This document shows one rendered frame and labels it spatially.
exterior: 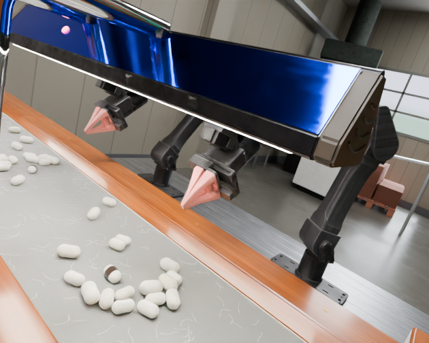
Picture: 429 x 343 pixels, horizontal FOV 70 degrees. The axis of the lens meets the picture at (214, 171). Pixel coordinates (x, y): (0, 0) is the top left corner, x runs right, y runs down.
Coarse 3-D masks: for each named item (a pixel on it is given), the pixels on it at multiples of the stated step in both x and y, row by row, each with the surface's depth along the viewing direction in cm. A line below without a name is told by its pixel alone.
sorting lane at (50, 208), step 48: (0, 144) 89; (0, 192) 64; (48, 192) 70; (96, 192) 77; (0, 240) 50; (48, 240) 53; (96, 240) 57; (144, 240) 62; (48, 288) 43; (192, 288) 52; (96, 336) 38; (144, 336) 40; (192, 336) 42; (240, 336) 45; (288, 336) 48
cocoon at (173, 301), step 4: (172, 288) 48; (168, 292) 47; (172, 292) 47; (176, 292) 47; (168, 296) 46; (172, 296) 46; (176, 296) 46; (168, 300) 46; (172, 300) 45; (176, 300) 46; (168, 304) 45; (172, 304) 45; (176, 304) 45; (172, 308) 45; (176, 308) 46
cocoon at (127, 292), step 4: (124, 288) 45; (128, 288) 45; (132, 288) 46; (116, 292) 44; (120, 292) 44; (124, 292) 44; (128, 292) 45; (132, 292) 45; (116, 296) 44; (120, 296) 44; (124, 296) 44; (128, 296) 45; (116, 300) 44
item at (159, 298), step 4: (160, 292) 46; (148, 296) 45; (152, 296) 45; (156, 296) 45; (160, 296) 46; (164, 296) 46; (148, 300) 45; (152, 300) 45; (156, 300) 45; (160, 300) 45; (164, 300) 46; (156, 304) 45; (160, 304) 46
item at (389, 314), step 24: (144, 168) 128; (216, 216) 102; (240, 216) 108; (240, 240) 90; (264, 240) 95; (288, 240) 100; (336, 264) 94; (360, 288) 84; (360, 312) 73; (384, 312) 76; (408, 312) 79
